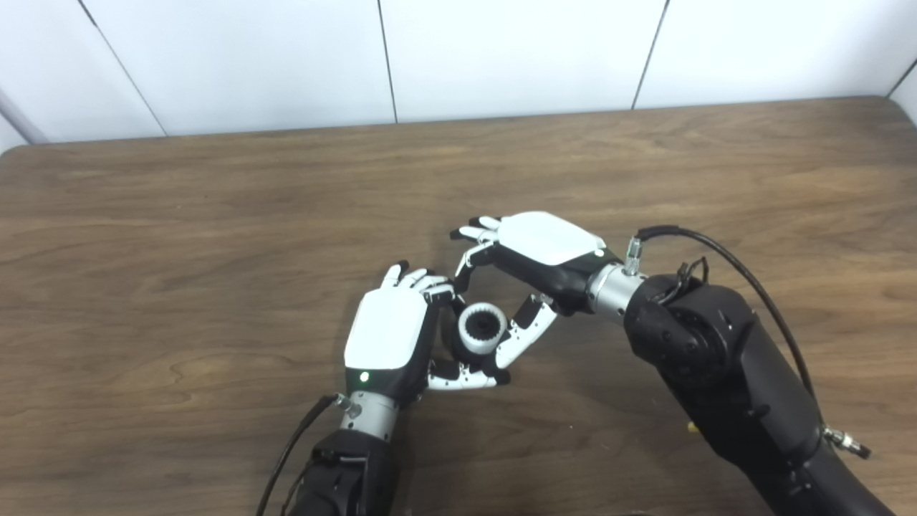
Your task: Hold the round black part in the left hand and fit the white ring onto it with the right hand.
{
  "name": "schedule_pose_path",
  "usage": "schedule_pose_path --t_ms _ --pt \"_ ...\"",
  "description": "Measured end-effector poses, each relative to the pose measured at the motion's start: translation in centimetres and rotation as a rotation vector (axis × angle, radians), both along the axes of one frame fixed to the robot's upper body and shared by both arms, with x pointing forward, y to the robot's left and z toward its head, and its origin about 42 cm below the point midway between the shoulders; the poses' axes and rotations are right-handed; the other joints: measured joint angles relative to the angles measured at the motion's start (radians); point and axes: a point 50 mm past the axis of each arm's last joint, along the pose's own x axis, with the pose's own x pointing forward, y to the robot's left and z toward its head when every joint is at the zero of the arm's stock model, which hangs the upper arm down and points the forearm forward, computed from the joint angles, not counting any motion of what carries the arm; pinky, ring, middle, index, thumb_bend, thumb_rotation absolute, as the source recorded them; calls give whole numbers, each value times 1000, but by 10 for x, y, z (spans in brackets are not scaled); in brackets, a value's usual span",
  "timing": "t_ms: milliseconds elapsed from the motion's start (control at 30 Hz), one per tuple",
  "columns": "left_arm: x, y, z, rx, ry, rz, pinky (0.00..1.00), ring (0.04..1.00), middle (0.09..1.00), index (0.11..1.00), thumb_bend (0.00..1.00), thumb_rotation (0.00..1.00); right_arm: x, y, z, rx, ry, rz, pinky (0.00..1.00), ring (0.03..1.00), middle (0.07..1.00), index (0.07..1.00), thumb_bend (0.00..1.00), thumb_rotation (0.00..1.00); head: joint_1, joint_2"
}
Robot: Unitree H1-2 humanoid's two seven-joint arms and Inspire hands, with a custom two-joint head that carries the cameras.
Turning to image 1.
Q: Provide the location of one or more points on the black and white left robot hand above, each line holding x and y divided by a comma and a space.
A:
387, 330

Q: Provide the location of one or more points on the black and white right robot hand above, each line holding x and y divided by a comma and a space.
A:
544, 240

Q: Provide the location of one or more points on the round black plastic part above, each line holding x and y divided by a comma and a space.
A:
483, 327

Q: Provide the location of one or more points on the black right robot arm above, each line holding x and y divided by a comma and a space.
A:
716, 358

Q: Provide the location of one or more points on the grey wall corner trim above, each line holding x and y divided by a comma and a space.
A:
21, 118

